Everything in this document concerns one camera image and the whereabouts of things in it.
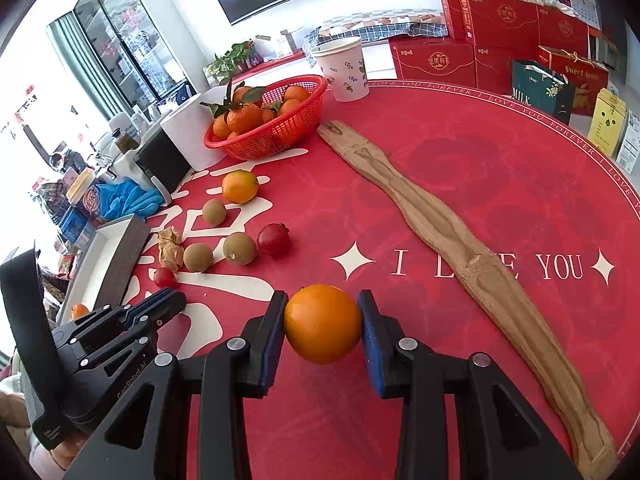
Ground glass display cabinet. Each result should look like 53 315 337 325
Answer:
74 0 188 106

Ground pile of leafy mandarins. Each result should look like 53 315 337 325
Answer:
200 80 312 142

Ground white paper towel roll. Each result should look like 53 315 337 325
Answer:
159 91 228 173

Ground blue tin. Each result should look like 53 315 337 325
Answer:
60 205 96 241

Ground yellow carton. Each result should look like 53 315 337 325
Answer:
587 87 627 158

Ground red gift box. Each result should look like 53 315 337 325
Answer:
440 0 541 48
389 37 477 88
474 46 541 96
537 5 591 61

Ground dark glass bottle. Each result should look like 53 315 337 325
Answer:
112 127 141 153

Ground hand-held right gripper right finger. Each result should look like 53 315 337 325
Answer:
356 290 583 480

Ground blue checkered cloth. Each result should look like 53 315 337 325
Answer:
304 7 448 43

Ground green potted plant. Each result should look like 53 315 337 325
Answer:
202 41 261 86

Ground white printed carton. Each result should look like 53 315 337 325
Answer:
616 110 640 168

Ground floral paper cup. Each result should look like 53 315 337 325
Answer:
310 36 371 103

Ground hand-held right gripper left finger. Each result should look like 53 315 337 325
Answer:
62 290 290 480

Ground large orange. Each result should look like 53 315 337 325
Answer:
283 284 363 365

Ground red plastic basket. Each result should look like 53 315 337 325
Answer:
203 74 329 162

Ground red box with gold handle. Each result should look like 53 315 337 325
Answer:
537 45 611 116

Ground white tissue box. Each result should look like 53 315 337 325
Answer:
280 29 303 58

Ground green curtain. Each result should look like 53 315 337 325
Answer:
47 12 113 121

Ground yellowish orange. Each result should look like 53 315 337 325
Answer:
221 170 260 205

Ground white plastic bottle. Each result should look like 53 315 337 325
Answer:
107 112 133 136

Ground long wooden back scratcher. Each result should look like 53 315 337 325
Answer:
316 120 618 480

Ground small brown kiwi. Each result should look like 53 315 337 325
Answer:
183 242 215 273
222 232 258 266
202 198 227 226

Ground grey shallow box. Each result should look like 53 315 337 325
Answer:
55 213 152 326

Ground dark green gift bag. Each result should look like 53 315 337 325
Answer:
511 59 576 125

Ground blue rubber gloves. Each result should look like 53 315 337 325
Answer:
95 177 166 221

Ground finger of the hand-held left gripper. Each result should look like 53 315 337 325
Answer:
65 307 183 418
52 287 187 356

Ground can with yellow lid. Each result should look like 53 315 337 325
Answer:
65 167 108 226

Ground person's left hand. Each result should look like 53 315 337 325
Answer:
29 432 90 472

